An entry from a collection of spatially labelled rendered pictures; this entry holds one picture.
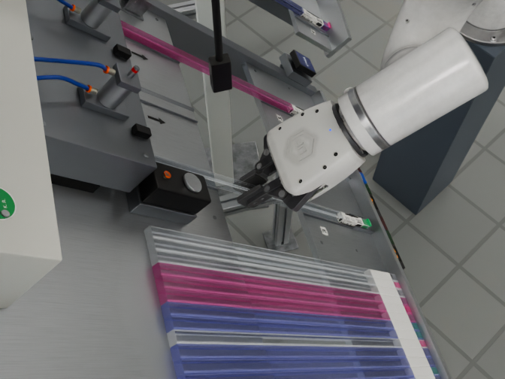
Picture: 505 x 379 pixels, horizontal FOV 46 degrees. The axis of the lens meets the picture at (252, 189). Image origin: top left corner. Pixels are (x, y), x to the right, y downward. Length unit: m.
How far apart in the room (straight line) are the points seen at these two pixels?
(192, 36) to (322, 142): 0.34
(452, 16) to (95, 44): 0.42
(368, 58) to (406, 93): 1.57
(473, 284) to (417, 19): 1.19
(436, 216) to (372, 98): 1.25
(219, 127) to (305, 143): 0.91
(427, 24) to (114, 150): 0.43
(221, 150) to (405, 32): 1.01
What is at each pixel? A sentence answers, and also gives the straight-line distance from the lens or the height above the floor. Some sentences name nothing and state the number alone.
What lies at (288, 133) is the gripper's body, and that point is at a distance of 0.76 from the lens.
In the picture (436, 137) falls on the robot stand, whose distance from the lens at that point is 1.62.
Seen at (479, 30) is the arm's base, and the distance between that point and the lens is 1.40.
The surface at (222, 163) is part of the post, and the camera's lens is 1.78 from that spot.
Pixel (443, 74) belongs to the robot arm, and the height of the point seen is 1.13.
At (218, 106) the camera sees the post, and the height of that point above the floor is 0.41.
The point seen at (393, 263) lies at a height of 0.73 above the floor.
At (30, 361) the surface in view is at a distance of 0.49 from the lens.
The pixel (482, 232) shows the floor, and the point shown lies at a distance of 1.95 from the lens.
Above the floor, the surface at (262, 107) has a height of 0.86.
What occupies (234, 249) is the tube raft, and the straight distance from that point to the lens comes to 0.69.
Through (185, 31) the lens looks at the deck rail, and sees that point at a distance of 0.97.
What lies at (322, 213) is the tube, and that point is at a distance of 0.91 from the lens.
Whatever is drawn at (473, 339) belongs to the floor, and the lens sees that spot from 1.81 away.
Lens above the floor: 1.63
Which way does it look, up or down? 60 degrees down
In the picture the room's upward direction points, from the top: straight up
